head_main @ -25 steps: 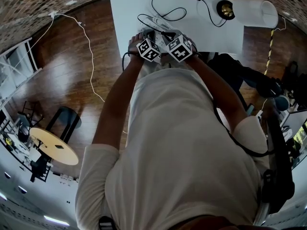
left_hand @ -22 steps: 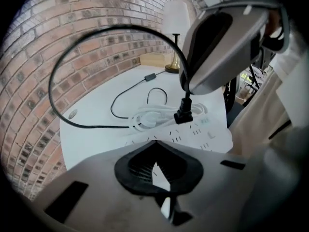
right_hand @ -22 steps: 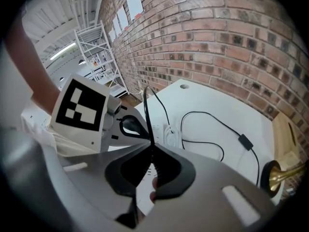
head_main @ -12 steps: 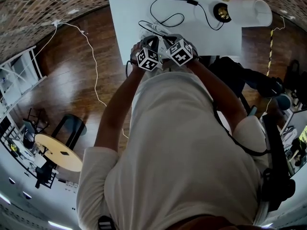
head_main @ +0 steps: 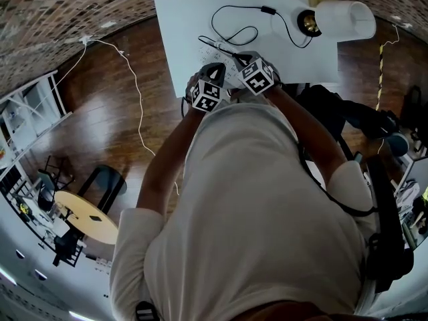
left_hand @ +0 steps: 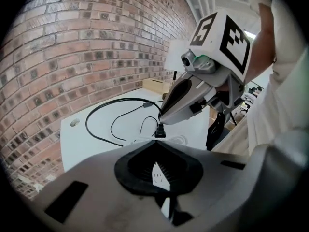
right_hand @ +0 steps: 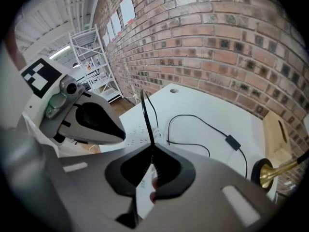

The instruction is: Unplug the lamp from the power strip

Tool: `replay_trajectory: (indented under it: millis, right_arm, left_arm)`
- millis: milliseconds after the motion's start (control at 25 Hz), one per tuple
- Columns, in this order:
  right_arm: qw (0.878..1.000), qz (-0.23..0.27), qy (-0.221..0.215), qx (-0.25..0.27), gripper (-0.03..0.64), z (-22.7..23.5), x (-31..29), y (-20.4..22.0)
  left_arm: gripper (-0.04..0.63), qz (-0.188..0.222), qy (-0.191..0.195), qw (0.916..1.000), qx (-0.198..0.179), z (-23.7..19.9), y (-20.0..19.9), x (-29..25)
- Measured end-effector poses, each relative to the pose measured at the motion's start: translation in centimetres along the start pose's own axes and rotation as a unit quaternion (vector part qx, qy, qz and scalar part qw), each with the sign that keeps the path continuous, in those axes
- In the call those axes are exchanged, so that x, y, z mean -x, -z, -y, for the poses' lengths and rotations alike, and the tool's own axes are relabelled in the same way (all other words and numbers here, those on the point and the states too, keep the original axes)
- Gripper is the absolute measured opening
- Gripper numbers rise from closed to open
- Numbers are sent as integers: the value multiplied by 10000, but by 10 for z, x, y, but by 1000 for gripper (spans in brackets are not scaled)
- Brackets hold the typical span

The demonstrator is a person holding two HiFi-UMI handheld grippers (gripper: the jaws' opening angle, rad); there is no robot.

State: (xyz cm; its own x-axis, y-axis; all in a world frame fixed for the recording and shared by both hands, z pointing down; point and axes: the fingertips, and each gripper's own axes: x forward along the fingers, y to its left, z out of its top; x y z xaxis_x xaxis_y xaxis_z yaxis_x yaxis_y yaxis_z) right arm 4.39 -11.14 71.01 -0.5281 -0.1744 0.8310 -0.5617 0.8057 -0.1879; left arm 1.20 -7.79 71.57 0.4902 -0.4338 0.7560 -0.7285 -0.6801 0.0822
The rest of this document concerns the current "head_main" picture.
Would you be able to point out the white office desk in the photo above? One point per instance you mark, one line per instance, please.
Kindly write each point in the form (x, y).
(418, 179)

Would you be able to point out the white wall plug adapter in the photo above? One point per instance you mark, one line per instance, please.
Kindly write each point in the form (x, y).
(85, 39)

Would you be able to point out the person's right forearm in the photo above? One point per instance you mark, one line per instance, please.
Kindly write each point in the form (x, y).
(301, 122)

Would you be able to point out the person's torso in cream shirt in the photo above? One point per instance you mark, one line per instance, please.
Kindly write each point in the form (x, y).
(254, 212)

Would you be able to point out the black folding chair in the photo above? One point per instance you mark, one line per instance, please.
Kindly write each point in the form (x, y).
(51, 182)

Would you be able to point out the person's left hand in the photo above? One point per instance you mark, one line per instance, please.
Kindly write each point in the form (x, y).
(191, 83)

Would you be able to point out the person's beige trouser legs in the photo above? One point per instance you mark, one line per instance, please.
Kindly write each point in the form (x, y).
(240, 96)

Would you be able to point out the black mesh office chair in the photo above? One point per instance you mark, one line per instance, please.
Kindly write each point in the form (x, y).
(331, 105)

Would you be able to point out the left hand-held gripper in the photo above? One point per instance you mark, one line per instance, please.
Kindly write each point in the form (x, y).
(209, 99)

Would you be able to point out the white ceiling tube light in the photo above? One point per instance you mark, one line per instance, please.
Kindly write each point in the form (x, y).
(7, 276)
(82, 316)

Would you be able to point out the black body-worn tablet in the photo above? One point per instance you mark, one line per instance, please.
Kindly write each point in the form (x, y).
(384, 226)

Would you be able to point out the person's left forearm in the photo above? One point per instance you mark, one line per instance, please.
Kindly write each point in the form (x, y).
(167, 159)

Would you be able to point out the white shade brass desk lamp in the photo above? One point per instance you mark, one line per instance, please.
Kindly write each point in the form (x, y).
(344, 20)

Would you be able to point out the white rectangular table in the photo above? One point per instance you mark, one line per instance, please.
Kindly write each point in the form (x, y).
(187, 18)

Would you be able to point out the round wooden table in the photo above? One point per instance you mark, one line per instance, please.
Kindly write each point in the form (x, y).
(83, 219)

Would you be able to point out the light cloth bundle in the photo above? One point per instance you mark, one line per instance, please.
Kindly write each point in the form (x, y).
(408, 192)

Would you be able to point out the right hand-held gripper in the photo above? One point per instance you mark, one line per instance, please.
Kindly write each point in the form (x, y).
(255, 79)

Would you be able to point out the white power strip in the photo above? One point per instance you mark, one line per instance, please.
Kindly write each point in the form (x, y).
(214, 59)

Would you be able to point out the white metal shelf rack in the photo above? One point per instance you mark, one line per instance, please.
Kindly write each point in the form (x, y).
(30, 122)

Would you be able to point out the yellow black floor tape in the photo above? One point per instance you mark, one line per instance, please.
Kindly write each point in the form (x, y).
(380, 79)

